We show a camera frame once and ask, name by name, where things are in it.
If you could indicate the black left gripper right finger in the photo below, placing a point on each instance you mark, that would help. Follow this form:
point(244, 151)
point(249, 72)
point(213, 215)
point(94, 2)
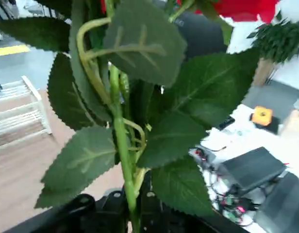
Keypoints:
point(149, 213)

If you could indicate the red rose bouquet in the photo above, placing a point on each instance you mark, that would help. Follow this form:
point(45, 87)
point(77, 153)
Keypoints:
point(120, 136)

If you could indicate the black power box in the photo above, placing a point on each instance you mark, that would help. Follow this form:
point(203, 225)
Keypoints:
point(251, 167)
point(283, 206)

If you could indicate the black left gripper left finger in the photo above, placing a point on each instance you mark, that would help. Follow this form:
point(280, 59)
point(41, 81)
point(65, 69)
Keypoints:
point(108, 213)

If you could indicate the white desk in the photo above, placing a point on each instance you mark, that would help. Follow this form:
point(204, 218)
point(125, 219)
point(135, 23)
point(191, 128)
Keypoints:
point(239, 114)

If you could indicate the green potted plant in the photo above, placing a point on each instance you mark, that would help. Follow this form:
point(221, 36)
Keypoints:
point(278, 41)

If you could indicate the black office chair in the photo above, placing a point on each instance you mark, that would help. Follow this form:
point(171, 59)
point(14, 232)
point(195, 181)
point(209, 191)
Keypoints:
point(203, 36)

